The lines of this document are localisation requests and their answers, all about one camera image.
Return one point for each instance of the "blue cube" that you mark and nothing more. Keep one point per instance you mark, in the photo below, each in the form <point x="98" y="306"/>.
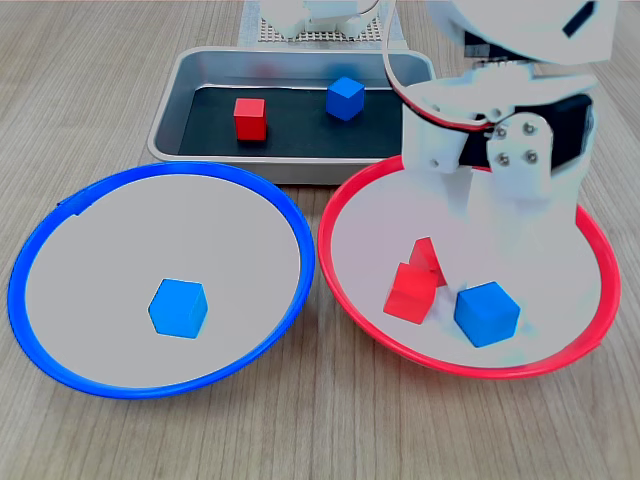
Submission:
<point x="177" y="307"/>
<point x="345" y="99"/>
<point x="487" y="315"/>

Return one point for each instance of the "red cube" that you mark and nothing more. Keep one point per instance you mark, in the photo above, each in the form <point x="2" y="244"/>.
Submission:
<point x="407" y="297"/>
<point x="250" y="120"/>
<point x="424" y="255"/>

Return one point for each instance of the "red-rimmed white plate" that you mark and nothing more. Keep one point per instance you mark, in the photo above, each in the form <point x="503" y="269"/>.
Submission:
<point x="365" y="240"/>

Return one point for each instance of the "black tray mat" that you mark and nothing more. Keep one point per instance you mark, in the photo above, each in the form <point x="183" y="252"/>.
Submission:
<point x="300" y="135"/>

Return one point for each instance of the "steel tray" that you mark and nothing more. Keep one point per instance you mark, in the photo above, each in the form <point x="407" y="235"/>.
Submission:
<point x="170" y="115"/>

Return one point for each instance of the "blue-rimmed white plate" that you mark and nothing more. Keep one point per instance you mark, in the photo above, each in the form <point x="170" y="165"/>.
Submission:
<point x="150" y="235"/>

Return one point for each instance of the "pale perforated base plate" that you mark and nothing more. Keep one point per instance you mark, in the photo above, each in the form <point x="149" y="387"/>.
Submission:
<point x="325" y="36"/>

